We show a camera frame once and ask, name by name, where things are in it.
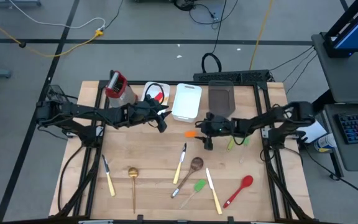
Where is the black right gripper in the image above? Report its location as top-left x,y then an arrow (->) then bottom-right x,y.
194,112 -> 239,151

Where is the black power strip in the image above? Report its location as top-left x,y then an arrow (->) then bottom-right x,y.
193,69 -> 270,83

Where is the gold metal spoon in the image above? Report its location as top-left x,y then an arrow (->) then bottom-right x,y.
127,167 -> 140,215

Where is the grey desk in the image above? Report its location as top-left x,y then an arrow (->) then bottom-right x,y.
311,32 -> 358,103

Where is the light green spatula clear handle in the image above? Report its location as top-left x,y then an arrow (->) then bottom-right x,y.
239,136 -> 250,165

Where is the black hanging coiled cable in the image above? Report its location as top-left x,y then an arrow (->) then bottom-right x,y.
201,0 -> 228,74

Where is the black cable bundle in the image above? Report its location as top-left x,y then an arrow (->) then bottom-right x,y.
172,0 -> 239,30

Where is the black aluminium table frame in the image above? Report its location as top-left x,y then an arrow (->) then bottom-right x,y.
54,79 -> 315,222

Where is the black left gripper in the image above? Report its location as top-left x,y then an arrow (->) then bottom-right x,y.
126,95 -> 173,134

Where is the white plastic bin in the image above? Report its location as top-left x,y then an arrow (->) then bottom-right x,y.
141,81 -> 171,108
170,83 -> 203,123

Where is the yellow hanging cable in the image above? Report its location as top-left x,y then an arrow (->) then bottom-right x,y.
249,0 -> 275,71

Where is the yellow floor extension cable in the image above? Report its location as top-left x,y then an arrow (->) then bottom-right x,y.
0,11 -> 104,58

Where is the black wire basket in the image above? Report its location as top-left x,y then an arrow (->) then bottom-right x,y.
44,84 -> 74,103

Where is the dark wooden spoon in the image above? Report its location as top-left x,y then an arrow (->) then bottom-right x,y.
170,157 -> 204,199

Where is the grey translucent plastic bin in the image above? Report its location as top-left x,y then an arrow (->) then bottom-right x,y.
208,80 -> 236,118

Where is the red silicone spoon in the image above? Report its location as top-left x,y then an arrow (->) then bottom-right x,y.
223,175 -> 254,209

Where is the white floor cable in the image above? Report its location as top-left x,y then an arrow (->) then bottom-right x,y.
9,0 -> 107,30

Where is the white paper sheet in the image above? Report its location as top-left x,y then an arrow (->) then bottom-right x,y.
296,119 -> 328,144

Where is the cream handled table knife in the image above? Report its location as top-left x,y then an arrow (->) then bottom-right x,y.
205,167 -> 223,215
101,154 -> 116,197
172,142 -> 188,185

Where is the white yellow labelled bottle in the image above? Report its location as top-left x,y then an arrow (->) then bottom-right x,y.
314,133 -> 337,153

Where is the steel box grater red handle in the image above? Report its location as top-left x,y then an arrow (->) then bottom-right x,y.
104,70 -> 138,108

